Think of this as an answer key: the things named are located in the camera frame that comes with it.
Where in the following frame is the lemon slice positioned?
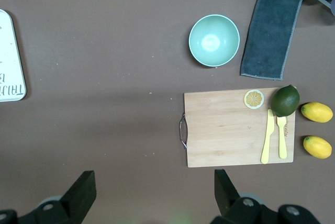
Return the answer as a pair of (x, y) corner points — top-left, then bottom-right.
(243, 89), (265, 109)

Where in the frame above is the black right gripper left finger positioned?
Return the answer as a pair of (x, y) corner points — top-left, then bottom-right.
(60, 171), (97, 223)

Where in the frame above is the wooden cutting board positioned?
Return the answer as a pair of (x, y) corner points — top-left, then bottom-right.
(179, 87), (296, 169)

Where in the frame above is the yellow plastic fork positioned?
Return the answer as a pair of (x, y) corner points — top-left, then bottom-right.
(276, 116), (288, 160)

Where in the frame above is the cream tray with bear print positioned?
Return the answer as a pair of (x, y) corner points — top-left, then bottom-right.
(0, 8), (27, 103)

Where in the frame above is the yellow plastic knife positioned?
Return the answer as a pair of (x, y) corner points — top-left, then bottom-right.
(260, 109), (275, 164)

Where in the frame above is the yellow lemon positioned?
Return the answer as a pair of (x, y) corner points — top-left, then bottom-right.
(303, 135), (332, 159)
(300, 102), (333, 123)

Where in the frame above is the dark green avocado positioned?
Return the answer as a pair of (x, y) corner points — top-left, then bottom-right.
(270, 84), (300, 118)

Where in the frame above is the dark grey cloth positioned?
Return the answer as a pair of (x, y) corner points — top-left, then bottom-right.
(240, 0), (305, 81)

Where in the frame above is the mint green bowl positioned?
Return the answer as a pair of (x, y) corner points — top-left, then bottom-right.
(188, 14), (241, 68)

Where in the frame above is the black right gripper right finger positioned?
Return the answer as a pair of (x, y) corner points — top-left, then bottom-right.
(214, 169), (240, 217)

